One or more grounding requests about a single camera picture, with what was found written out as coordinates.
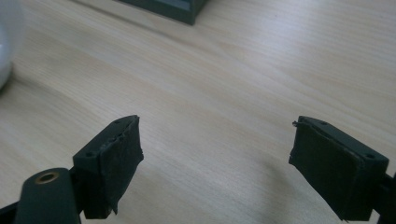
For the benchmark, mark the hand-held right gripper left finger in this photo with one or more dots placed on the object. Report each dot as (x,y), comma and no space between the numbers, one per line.
(107,168)

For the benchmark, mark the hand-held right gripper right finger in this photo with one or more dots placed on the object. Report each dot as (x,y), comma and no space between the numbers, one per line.
(339,174)

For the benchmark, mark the white rounded container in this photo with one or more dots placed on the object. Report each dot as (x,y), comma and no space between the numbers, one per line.
(8,40)

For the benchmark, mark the dark green box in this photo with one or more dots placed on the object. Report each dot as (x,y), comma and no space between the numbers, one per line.
(169,9)

